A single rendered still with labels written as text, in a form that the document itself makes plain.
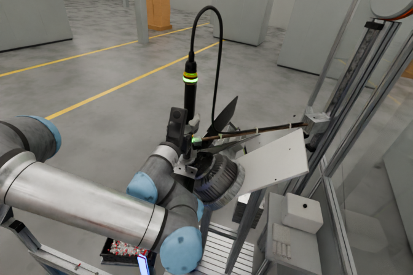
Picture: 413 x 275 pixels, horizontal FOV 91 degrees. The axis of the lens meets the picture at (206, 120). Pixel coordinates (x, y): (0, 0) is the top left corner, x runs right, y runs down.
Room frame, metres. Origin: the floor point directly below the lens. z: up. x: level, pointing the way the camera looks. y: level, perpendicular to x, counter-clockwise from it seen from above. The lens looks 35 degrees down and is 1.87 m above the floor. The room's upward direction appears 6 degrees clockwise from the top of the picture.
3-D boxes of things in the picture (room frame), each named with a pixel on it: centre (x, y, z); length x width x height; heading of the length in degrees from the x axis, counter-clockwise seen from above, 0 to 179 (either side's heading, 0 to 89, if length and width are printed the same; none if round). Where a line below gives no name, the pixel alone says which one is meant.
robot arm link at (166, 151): (0.39, 0.10, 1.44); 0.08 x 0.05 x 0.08; 77
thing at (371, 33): (0.84, -0.57, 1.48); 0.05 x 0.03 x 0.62; 22
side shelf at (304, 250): (0.57, -0.50, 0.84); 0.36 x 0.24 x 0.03; 167
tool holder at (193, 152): (0.59, 0.05, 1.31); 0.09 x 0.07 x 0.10; 112
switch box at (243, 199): (0.73, -0.31, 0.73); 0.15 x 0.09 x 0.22; 77
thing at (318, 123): (0.82, -0.52, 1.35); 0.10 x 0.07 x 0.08; 112
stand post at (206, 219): (0.69, -0.07, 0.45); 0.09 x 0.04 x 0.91; 167
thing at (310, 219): (0.64, -0.54, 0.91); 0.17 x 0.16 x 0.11; 77
